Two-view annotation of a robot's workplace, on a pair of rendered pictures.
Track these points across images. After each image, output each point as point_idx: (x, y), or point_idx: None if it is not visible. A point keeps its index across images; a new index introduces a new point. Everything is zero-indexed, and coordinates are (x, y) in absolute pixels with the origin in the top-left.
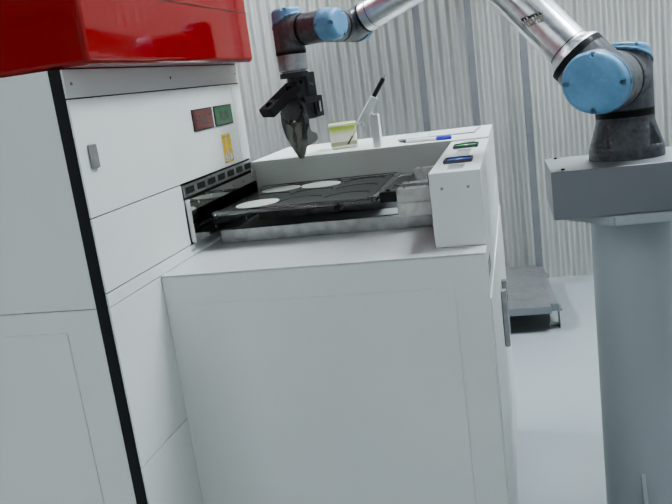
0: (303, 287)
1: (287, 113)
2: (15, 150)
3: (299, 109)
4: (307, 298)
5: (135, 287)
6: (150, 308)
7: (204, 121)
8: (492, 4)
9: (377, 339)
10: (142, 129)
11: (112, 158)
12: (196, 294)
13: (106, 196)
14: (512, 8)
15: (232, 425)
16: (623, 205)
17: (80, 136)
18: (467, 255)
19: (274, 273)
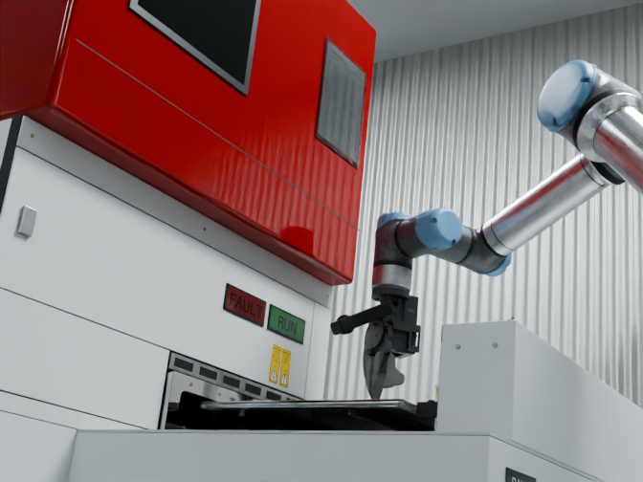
0: (232, 464)
1: (369, 339)
2: None
3: (382, 332)
4: (232, 480)
5: (21, 409)
6: (35, 454)
7: (246, 309)
8: (616, 170)
9: None
10: (128, 249)
11: (59, 245)
12: (106, 459)
13: (26, 275)
14: (635, 165)
15: None
16: None
17: (17, 190)
18: (461, 434)
19: (202, 438)
